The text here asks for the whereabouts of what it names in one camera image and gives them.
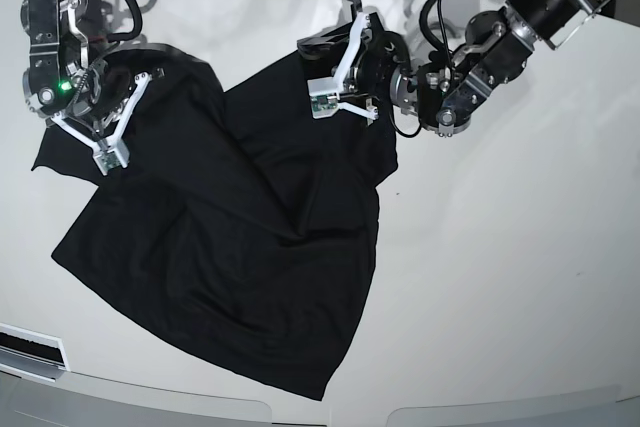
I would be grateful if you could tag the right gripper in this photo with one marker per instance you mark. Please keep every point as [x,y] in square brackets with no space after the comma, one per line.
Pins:
[109,85]

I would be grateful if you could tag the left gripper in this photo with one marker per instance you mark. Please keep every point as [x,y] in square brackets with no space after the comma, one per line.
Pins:
[382,53]

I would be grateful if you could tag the black t-shirt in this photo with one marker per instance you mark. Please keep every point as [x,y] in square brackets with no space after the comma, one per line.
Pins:
[243,231]

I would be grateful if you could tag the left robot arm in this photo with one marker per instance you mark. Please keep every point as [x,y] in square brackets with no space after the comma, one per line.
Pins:
[444,92]

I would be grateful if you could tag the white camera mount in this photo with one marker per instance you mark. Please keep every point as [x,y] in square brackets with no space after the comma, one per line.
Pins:
[109,150]
[328,95]

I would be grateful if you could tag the white slotted table bracket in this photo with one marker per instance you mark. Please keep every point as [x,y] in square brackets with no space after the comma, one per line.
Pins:
[31,354]

